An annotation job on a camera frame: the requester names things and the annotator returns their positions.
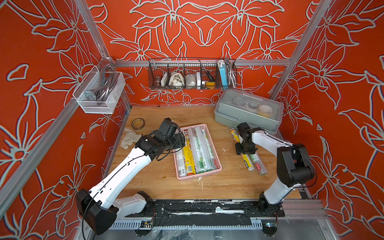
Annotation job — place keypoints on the pink plastic basket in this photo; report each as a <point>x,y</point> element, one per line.
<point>185,132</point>

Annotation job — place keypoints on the grey plastic toolbox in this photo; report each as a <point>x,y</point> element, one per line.
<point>235,107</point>

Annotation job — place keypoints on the tape roll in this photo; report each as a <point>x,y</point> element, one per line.
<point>138,124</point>

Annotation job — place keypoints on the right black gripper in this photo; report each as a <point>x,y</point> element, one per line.
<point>250,151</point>

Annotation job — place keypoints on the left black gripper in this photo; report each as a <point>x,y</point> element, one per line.
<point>180,140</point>

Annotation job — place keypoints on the crumpled white cloth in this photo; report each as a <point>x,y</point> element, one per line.
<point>129,138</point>

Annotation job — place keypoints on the white wrap roll red label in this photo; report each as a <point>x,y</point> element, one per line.
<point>210,149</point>

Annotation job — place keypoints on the clear plastic wall bin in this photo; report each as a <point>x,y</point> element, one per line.
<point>100,92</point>

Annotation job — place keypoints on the white green 300 wrap roll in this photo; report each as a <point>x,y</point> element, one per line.
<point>206,159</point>

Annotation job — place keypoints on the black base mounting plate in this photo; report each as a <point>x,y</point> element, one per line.
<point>248,208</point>

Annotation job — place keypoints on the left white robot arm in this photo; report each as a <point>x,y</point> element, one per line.
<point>99,207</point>

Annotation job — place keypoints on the black wire wall basket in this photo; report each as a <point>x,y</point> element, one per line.
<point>180,74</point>

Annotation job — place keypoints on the blue box in wire basket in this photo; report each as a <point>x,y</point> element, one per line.
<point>222,66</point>

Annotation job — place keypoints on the black screwdriver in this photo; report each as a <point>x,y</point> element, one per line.
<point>210,77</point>

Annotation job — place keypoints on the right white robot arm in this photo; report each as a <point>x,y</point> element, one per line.
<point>294,167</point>

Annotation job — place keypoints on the yellow wrap roll long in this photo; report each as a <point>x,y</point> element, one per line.
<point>187,159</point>

